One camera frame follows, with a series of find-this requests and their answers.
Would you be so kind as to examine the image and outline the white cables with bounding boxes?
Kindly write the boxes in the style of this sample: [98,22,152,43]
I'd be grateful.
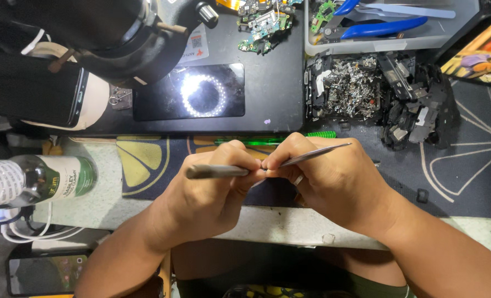
[0,202,86,245]

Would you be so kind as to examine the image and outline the green translucent pen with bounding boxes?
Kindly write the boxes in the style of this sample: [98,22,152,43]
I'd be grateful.
[214,131,337,147]

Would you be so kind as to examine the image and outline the clear bottle with green label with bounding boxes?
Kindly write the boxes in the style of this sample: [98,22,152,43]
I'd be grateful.
[0,155,99,208]

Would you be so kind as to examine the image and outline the blue handled pliers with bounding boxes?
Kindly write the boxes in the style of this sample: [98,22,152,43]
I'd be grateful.
[323,0,429,42]

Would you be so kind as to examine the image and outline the small green circuit board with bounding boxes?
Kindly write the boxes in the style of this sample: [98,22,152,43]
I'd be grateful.
[310,0,338,34]

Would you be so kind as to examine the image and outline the dark patterned desk mat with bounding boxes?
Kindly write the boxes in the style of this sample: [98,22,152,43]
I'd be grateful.
[116,78,491,221]

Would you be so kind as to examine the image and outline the black work mat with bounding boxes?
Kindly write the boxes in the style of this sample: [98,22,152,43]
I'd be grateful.
[80,8,305,136]

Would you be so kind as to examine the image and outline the long pale tweezers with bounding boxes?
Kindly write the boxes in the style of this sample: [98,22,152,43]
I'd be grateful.
[353,2,457,20]

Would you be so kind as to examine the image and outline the person's right hand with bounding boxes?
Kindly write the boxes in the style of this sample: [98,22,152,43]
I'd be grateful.
[263,132,400,239]

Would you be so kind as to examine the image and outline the pile of small metal parts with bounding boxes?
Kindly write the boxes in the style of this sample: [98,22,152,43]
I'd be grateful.
[325,57,383,121]

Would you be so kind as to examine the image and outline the person's left hand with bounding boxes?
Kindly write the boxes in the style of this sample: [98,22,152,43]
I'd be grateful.
[148,139,268,251]

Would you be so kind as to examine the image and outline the black framed tablet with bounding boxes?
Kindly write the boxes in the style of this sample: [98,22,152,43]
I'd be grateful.
[435,12,491,88]

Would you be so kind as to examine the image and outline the grey plastic tray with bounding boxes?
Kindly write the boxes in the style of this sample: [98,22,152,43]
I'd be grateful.
[304,0,481,57]

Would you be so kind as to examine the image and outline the pile of green circuit boards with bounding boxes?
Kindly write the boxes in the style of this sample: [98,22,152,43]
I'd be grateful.
[236,0,305,55]

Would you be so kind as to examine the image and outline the black smartphone with glossy screen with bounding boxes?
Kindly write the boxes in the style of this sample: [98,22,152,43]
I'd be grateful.
[132,63,246,122]

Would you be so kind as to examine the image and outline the silver metal tweezers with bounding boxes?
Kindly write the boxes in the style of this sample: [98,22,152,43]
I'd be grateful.
[279,142,353,169]

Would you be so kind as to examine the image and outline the small metal clip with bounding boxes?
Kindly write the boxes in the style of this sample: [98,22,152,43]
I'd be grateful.
[108,86,133,111]

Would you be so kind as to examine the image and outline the black smartphone with lit screen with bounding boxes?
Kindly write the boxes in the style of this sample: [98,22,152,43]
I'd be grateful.
[6,251,90,297]

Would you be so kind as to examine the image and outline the grey handled precision tool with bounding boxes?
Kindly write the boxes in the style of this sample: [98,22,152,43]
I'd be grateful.
[186,164,251,180]

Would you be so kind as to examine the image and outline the pile of black phone parts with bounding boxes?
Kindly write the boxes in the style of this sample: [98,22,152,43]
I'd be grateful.
[305,50,462,150]

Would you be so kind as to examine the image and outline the white label sticker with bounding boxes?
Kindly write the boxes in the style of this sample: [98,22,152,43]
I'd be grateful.
[175,24,210,67]

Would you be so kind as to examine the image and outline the person's olive garment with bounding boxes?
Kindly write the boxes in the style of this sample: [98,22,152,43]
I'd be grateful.
[175,265,417,298]

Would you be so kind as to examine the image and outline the black microscope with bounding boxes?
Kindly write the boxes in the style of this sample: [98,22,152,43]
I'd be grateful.
[0,0,220,130]

